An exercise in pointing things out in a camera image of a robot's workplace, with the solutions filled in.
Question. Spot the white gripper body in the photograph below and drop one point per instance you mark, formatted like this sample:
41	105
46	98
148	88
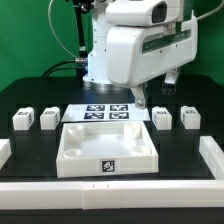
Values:
135	55

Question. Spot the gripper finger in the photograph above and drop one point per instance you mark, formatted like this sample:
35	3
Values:
170	82
139	95

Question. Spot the white square tabletop tray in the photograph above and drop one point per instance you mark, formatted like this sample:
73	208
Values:
105	148

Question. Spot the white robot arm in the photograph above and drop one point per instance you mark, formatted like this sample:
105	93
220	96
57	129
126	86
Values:
96	77

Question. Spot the white sheet with markers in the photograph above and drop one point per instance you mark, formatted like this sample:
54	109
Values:
104	112

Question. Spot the white left fence piece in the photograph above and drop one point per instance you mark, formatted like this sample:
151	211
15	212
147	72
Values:
5	151

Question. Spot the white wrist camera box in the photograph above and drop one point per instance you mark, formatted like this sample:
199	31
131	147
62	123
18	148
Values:
137	12

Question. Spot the black camera pole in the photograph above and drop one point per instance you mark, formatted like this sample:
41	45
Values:
82	7

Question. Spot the white front fence rail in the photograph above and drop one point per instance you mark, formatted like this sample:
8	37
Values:
111	194

